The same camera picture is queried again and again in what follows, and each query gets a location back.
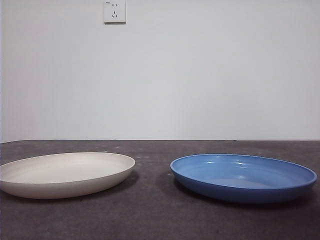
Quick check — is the blue round plate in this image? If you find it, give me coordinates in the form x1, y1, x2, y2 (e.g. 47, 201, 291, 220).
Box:
169, 153, 318, 204

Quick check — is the white round plate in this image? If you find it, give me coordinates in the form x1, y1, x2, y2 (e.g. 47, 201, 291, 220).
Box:
0, 151, 136, 200

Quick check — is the white wall socket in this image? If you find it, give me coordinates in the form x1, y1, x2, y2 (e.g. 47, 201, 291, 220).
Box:
103, 0, 127, 25

